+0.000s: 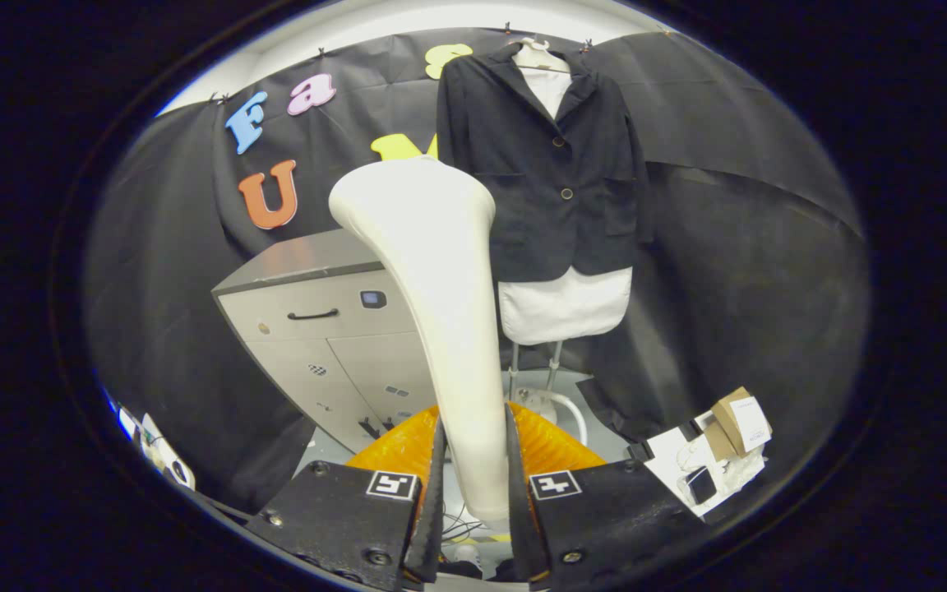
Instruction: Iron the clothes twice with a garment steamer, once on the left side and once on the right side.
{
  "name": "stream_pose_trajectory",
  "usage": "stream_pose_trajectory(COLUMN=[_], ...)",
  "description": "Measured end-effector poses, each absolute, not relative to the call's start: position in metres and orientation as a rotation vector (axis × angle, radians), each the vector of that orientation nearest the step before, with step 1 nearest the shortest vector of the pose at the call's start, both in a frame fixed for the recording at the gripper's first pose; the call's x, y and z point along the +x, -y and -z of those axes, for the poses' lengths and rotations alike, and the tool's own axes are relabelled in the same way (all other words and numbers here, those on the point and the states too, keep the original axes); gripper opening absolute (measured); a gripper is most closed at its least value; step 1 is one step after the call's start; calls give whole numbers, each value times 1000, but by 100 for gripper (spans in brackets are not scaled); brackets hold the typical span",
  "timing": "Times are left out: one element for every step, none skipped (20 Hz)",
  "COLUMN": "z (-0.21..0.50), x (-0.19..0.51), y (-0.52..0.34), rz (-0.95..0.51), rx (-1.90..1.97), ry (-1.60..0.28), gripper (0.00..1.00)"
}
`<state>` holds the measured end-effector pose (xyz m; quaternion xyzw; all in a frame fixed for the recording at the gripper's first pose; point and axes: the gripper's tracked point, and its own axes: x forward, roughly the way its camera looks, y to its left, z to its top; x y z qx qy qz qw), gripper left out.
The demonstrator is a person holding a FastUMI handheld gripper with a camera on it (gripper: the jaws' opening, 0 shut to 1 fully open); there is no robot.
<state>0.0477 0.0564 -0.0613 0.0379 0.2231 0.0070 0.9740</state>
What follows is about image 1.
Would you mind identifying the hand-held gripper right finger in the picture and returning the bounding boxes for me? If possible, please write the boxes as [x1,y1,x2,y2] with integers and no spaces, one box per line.
[506,403,704,591]

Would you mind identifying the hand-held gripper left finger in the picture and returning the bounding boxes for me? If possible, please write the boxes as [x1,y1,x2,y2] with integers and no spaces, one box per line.
[245,403,447,591]

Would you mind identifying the white garment steamer head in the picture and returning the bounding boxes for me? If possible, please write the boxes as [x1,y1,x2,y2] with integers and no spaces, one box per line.
[328,156,515,527]

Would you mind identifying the black blazer jacket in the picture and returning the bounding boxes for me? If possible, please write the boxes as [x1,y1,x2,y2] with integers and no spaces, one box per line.
[437,43,655,284]

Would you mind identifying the white steamer stand base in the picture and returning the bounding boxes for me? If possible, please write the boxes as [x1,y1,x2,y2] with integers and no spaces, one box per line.
[509,341,565,424]

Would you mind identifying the white clothes hanger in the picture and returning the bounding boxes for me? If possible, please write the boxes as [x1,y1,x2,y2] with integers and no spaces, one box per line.
[513,37,571,75]

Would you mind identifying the white foam tray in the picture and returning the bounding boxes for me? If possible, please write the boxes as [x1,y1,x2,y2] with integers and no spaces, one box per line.
[644,423,766,519]

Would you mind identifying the small black device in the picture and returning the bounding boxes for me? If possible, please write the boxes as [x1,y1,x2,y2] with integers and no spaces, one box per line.
[685,466,718,505]

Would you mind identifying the grey cabinet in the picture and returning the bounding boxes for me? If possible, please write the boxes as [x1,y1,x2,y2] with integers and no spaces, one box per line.
[212,229,441,455]

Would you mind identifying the cardboard box with white label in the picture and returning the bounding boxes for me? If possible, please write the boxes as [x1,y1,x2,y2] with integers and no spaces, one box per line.
[710,386,773,457]

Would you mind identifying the black backdrop cloth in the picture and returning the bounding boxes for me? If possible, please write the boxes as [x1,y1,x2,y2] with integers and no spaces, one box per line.
[83,29,869,515]

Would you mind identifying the black floor cables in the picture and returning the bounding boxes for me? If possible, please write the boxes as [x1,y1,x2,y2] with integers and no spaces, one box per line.
[439,503,491,545]

